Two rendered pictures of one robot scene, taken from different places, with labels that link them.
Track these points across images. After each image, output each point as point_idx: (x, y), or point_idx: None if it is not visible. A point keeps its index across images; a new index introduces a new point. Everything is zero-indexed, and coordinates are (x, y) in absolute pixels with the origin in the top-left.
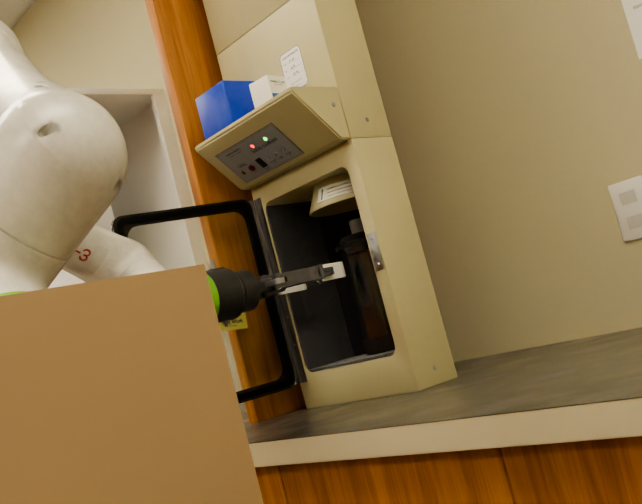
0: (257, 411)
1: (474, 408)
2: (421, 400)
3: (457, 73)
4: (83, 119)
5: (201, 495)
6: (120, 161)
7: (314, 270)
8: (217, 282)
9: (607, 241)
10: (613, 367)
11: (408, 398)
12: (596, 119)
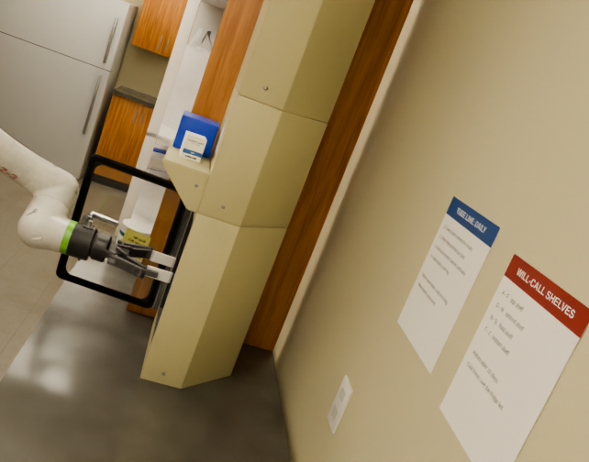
0: (129, 303)
1: (3, 427)
2: (88, 389)
3: (377, 207)
4: None
5: None
6: None
7: (135, 269)
8: (72, 237)
9: (327, 404)
10: None
11: (111, 379)
12: (371, 328)
